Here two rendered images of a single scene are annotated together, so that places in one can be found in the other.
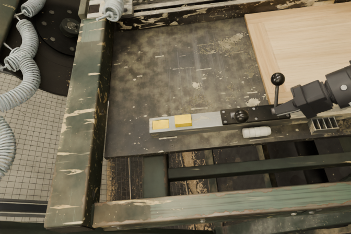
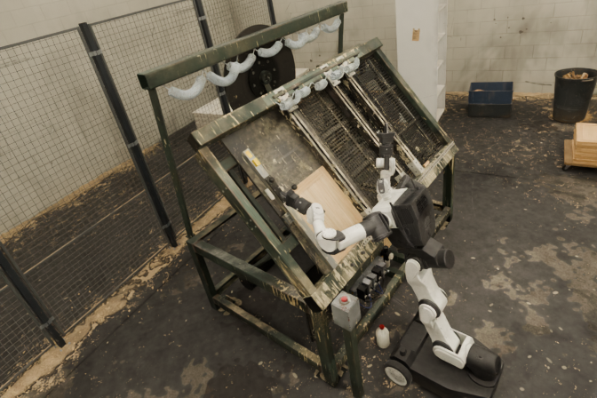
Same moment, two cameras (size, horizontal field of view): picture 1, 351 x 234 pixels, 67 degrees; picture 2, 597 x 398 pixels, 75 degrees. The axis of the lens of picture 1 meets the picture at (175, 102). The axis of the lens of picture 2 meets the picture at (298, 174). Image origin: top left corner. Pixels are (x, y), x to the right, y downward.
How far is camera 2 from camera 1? 1.74 m
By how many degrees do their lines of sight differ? 7
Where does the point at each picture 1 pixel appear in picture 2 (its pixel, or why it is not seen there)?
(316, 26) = (334, 200)
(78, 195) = (208, 138)
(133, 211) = (213, 162)
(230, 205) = (237, 194)
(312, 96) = (291, 196)
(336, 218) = (251, 272)
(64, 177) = (210, 129)
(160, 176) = (227, 166)
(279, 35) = (320, 186)
